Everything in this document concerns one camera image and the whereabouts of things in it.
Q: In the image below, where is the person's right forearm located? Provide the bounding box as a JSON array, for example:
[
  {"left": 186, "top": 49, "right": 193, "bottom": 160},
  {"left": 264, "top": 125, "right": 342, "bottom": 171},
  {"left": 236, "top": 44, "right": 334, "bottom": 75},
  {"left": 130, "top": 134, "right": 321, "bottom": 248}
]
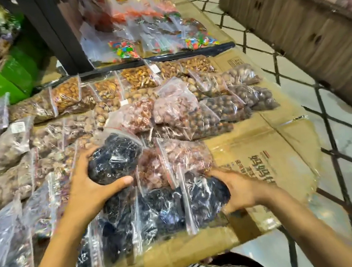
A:
[{"left": 258, "top": 174, "right": 352, "bottom": 267}]

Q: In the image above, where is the black shelf pillar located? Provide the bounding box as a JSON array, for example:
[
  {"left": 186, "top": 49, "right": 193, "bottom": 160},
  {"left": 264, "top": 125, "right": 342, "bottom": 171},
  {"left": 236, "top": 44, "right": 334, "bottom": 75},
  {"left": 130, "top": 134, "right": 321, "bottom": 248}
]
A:
[{"left": 0, "top": 0, "right": 95, "bottom": 83}]

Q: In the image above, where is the brown cardboard sheet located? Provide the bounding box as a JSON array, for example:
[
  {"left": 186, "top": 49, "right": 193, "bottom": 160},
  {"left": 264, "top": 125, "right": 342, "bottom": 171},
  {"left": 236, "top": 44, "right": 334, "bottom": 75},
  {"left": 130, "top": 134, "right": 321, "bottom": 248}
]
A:
[{"left": 44, "top": 39, "right": 336, "bottom": 267}]

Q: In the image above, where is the wooden display counter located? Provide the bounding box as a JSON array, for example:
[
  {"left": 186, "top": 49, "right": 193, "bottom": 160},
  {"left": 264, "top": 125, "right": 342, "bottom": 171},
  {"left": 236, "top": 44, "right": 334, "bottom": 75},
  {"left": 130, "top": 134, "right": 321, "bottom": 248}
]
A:
[{"left": 218, "top": 0, "right": 352, "bottom": 132}]

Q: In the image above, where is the pile of brown nut bags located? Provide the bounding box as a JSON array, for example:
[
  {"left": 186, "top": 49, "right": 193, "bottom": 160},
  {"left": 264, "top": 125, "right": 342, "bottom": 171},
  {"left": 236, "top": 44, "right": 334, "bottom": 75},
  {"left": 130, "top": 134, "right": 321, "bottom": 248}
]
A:
[{"left": 5, "top": 47, "right": 284, "bottom": 160}]

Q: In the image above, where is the person's right hand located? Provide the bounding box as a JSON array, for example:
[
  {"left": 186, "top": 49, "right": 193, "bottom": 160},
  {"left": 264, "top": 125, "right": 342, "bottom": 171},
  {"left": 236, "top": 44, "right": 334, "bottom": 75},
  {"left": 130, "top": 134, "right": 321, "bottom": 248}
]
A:
[{"left": 205, "top": 161, "right": 279, "bottom": 217}]

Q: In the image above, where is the person's left hand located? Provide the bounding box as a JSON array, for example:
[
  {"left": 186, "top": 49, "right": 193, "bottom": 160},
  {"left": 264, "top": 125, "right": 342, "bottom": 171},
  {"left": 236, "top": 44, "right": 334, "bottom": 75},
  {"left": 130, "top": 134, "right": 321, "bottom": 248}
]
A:
[{"left": 58, "top": 142, "right": 138, "bottom": 219}]

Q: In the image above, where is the reddish dried fruit bag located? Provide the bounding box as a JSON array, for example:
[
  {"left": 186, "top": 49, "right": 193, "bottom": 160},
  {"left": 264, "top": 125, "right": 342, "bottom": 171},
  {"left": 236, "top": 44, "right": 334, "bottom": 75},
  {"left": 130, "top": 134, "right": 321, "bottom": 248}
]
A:
[
  {"left": 103, "top": 98, "right": 159, "bottom": 138},
  {"left": 156, "top": 132, "right": 216, "bottom": 180},
  {"left": 133, "top": 147, "right": 172, "bottom": 195},
  {"left": 148, "top": 74, "right": 202, "bottom": 127}
]

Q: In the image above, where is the black shelf rail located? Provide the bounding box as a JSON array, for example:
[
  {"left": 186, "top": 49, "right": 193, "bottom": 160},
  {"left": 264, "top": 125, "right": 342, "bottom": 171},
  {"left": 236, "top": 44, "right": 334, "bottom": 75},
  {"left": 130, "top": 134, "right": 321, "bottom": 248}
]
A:
[{"left": 30, "top": 41, "right": 239, "bottom": 91}]

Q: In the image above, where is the pile of dark fruit bags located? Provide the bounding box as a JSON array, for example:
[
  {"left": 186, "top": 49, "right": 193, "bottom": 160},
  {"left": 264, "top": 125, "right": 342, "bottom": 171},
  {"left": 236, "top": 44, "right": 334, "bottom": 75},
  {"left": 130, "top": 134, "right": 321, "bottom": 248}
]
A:
[{"left": 64, "top": 178, "right": 195, "bottom": 267}]

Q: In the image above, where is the pile of greyish snack bags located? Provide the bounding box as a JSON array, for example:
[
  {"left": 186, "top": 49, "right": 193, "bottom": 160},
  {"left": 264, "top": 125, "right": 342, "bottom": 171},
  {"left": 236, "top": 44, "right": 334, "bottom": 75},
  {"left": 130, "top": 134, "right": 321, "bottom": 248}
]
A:
[{"left": 0, "top": 85, "right": 97, "bottom": 267}]

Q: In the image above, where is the pile of colourful candy bags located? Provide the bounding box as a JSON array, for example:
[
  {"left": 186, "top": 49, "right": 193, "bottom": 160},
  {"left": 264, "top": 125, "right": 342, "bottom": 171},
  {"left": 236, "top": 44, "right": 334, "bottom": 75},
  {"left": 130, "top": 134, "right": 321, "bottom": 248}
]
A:
[{"left": 75, "top": 0, "right": 221, "bottom": 67}]

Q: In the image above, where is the person's left forearm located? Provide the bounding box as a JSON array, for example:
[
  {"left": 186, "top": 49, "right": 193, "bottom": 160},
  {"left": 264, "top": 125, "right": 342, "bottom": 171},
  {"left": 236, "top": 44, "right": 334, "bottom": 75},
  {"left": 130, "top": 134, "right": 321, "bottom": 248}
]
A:
[{"left": 11, "top": 206, "right": 108, "bottom": 267}]

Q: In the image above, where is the dark dried fruit packet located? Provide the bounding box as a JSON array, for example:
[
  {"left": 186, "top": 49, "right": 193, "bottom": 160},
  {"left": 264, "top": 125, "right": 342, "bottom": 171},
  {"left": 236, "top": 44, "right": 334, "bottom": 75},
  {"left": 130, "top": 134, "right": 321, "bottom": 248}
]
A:
[
  {"left": 178, "top": 161, "right": 236, "bottom": 236},
  {"left": 83, "top": 125, "right": 148, "bottom": 188}
]

